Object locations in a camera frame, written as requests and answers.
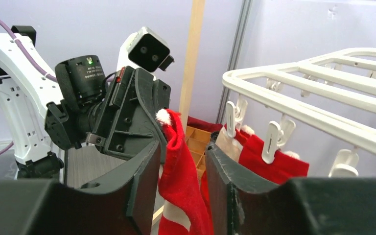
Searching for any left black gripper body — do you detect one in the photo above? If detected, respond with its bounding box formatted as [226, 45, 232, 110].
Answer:
[86, 66, 171, 161]

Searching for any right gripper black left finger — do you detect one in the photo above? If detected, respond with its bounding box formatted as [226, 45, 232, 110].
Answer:
[74, 140, 162, 235]

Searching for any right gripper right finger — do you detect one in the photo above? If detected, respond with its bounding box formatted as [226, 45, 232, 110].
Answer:
[205, 142, 292, 235]

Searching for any red santa sock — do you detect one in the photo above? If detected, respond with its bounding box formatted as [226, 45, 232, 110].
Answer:
[156, 109, 211, 235]
[238, 133, 310, 186]
[216, 125, 255, 162]

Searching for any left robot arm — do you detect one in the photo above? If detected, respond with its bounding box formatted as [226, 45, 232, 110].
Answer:
[0, 26, 174, 178]

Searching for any white plastic clip hanger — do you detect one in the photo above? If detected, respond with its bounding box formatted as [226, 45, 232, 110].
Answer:
[222, 47, 376, 177]

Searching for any wooden compartment tray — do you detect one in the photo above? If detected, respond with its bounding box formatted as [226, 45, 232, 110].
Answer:
[185, 126, 211, 182]

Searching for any red cloth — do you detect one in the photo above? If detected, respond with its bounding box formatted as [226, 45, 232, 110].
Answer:
[187, 116, 223, 133]

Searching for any wooden drying rack frame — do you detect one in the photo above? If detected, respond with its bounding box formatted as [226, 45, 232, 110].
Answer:
[152, 0, 207, 228]

